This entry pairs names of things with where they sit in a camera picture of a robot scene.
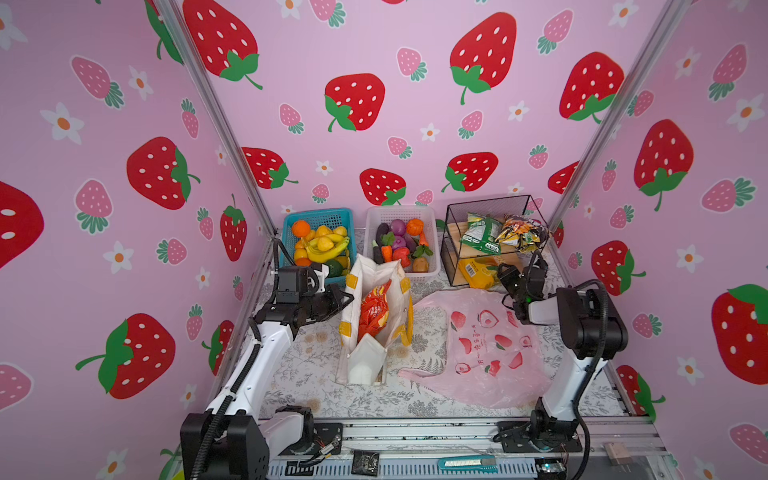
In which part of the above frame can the white canvas tote bag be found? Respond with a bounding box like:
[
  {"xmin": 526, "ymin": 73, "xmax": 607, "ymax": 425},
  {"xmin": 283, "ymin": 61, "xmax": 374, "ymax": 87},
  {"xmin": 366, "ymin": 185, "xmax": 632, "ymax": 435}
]
[{"xmin": 336, "ymin": 255, "xmax": 413, "ymax": 385}]

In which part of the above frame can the toy carrot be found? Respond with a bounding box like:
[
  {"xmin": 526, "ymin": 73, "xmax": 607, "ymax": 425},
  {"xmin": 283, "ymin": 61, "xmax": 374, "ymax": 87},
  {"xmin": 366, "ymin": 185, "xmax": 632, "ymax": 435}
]
[{"xmin": 380, "ymin": 245, "xmax": 393, "ymax": 263}]

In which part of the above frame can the orange toy tangerine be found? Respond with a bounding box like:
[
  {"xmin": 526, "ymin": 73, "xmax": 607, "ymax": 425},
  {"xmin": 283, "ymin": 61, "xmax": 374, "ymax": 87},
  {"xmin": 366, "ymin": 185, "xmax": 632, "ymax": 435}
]
[{"xmin": 291, "ymin": 220, "xmax": 312, "ymax": 238}]

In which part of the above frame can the long yellow toy banana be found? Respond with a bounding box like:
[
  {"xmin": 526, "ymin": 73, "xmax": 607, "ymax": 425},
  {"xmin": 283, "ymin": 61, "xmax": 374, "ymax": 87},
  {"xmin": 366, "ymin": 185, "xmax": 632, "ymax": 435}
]
[{"xmin": 306, "ymin": 234, "xmax": 350, "ymax": 263}]

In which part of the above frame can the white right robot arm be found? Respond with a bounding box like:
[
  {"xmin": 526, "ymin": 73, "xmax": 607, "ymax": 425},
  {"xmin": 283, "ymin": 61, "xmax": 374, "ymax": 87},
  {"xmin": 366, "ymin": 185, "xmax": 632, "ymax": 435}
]
[{"xmin": 493, "ymin": 251, "xmax": 629, "ymax": 451}]

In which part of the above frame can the white plastic vegetable basket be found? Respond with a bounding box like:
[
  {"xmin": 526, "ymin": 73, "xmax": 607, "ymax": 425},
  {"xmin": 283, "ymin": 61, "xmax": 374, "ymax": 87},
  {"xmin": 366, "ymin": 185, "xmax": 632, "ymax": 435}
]
[{"xmin": 362, "ymin": 206, "xmax": 441, "ymax": 280}]

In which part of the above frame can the brown toy potato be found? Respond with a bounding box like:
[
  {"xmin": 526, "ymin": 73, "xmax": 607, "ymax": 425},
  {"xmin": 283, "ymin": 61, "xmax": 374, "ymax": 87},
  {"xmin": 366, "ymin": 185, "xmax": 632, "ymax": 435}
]
[{"xmin": 412, "ymin": 257, "xmax": 430, "ymax": 273}]

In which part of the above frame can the pink plastic grocery bag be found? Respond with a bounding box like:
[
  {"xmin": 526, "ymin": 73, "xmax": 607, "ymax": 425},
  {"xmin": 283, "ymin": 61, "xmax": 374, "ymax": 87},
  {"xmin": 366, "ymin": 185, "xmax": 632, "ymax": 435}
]
[{"xmin": 398, "ymin": 288, "xmax": 551, "ymax": 409}]

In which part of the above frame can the small teal device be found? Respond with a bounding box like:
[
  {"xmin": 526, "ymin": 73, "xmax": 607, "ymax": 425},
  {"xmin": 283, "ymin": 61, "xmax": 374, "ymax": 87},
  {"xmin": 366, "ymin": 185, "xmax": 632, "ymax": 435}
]
[{"xmin": 438, "ymin": 455, "xmax": 498, "ymax": 473}]

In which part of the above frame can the orange toy pumpkin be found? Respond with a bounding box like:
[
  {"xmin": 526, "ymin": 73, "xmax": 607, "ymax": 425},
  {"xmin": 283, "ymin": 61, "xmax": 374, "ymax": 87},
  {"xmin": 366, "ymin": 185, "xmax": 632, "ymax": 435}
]
[{"xmin": 406, "ymin": 218, "xmax": 424, "ymax": 237}]

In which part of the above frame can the dark green round toy fruit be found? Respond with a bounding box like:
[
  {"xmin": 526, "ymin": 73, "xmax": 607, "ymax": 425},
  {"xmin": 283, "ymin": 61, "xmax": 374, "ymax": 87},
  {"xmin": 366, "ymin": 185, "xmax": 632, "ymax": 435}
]
[{"xmin": 325, "ymin": 259, "xmax": 345, "ymax": 278}]

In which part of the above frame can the yellow snack packet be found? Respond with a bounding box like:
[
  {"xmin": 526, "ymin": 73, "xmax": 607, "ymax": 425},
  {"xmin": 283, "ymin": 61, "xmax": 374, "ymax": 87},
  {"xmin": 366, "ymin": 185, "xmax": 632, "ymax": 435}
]
[{"xmin": 458, "ymin": 257, "xmax": 499, "ymax": 290}]

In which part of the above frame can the colourful snack packet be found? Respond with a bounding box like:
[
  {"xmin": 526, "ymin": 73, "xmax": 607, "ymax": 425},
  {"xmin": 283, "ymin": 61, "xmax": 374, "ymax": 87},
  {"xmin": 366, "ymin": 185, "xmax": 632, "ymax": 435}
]
[{"xmin": 496, "ymin": 215, "xmax": 549, "ymax": 253}]

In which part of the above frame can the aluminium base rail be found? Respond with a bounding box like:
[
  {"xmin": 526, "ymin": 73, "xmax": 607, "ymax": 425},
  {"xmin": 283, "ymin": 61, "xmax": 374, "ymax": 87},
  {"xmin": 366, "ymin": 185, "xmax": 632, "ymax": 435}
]
[{"xmin": 264, "ymin": 417, "xmax": 683, "ymax": 479}]

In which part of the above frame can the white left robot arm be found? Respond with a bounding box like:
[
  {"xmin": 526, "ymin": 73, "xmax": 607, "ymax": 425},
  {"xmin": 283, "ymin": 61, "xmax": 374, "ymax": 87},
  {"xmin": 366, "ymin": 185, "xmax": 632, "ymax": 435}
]
[{"xmin": 180, "ymin": 264, "xmax": 354, "ymax": 479}]

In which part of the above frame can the green snack packet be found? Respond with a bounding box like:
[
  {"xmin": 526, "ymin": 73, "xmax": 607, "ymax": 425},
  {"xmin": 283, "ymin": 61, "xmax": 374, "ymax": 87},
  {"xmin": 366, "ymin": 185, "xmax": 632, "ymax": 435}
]
[{"xmin": 460, "ymin": 212, "xmax": 503, "ymax": 255}]

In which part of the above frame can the black wire mesh basket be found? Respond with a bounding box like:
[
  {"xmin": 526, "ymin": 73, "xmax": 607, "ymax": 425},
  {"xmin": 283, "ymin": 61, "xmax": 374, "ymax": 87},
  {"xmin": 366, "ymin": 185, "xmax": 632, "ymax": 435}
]
[{"xmin": 440, "ymin": 195, "xmax": 550, "ymax": 288}]

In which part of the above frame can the teal plastic fruit basket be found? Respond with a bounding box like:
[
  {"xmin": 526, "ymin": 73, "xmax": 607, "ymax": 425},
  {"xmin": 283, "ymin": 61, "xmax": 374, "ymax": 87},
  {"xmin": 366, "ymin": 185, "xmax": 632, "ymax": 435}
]
[{"xmin": 279, "ymin": 208, "xmax": 357, "ymax": 287}]

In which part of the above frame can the red snack packet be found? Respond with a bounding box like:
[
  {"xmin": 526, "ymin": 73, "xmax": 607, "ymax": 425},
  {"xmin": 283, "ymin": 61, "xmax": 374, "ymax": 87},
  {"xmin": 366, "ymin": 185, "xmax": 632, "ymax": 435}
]
[{"xmin": 358, "ymin": 280, "xmax": 392, "ymax": 341}]

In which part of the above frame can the yellow toy lemon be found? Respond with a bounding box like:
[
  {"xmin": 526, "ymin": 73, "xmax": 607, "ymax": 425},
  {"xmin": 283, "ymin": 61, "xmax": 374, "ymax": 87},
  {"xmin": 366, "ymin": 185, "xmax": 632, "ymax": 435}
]
[{"xmin": 316, "ymin": 235, "xmax": 335, "ymax": 252}]

